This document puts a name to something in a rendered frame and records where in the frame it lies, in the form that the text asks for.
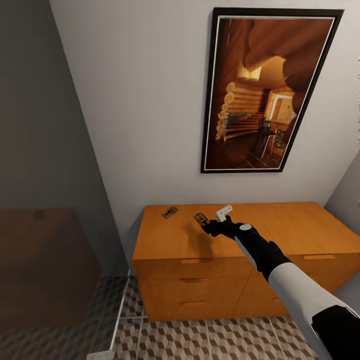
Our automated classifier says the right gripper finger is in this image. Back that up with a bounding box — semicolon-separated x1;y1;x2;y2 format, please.
201;225;211;235

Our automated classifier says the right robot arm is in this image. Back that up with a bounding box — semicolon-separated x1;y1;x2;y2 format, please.
201;206;360;360

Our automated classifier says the mousetrap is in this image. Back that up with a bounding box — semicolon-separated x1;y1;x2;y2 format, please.
193;212;213;227
162;206;179;219

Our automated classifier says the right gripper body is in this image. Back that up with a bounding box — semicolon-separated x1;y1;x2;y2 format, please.
209;215;233;237

